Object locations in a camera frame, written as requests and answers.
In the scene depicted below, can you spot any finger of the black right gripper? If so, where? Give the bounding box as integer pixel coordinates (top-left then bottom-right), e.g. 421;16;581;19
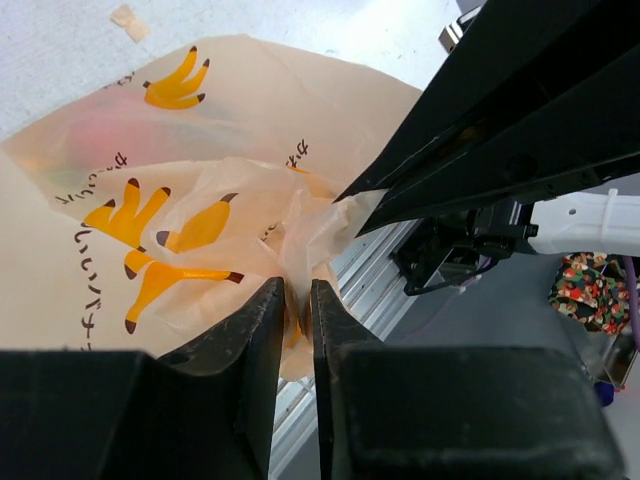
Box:
346;1;639;195
362;48;639;233

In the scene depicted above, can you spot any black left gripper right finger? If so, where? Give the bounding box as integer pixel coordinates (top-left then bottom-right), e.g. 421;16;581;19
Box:
310;280;625;479

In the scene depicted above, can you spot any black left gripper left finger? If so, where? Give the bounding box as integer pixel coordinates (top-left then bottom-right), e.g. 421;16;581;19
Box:
1;277;285;479

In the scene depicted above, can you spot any banana print plastic bag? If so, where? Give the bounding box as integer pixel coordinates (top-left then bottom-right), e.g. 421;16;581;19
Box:
1;36;419;380

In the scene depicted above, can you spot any small beige bag scrap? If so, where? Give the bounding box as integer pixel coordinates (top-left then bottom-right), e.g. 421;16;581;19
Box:
110;4;150;43

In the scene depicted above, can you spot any colourful patterned cloth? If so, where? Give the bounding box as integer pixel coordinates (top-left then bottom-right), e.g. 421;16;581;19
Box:
548;252;631;335

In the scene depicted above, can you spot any silver metal object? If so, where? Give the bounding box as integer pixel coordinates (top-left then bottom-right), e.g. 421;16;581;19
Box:
583;332;638;391

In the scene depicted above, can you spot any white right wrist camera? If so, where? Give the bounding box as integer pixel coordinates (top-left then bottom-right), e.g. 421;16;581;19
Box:
438;6;482;54

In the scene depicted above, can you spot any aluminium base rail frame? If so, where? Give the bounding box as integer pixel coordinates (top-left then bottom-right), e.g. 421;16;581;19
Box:
268;221;415;479

